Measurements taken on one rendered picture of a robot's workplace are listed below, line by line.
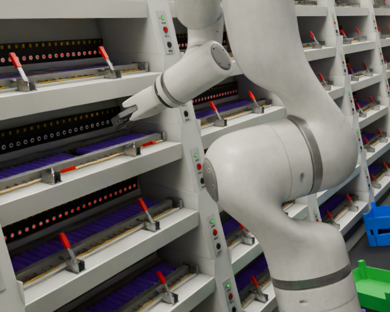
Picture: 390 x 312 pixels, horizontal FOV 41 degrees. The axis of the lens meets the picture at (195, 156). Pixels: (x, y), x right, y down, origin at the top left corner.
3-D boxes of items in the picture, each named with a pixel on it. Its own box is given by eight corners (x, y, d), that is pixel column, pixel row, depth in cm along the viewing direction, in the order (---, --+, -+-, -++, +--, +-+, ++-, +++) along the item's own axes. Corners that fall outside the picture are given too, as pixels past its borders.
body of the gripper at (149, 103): (177, 73, 119) (145, 94, 126) (148, 77, 111) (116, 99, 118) (190, 102, 119) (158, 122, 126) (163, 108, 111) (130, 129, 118)
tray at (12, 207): (182, 158, 147) (181, 124, 144) (-2, 229, 98) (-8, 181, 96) (128, 149, 158) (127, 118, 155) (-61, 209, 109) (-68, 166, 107)
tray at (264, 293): (317, 263, 209) (319, 231, 205) (246, 338, 160) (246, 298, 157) (272, 251, 220) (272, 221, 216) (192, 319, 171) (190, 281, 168)
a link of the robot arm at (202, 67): (169, 59, 115) (159, 85, 109) (212, 28, 108) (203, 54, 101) (195, 84, 119) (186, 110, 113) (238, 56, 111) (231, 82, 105)
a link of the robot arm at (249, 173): (368, 271, 74) (330, 108, 73) (249, 311, 69) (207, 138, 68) (326, 256, 85) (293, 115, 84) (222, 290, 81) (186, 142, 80)
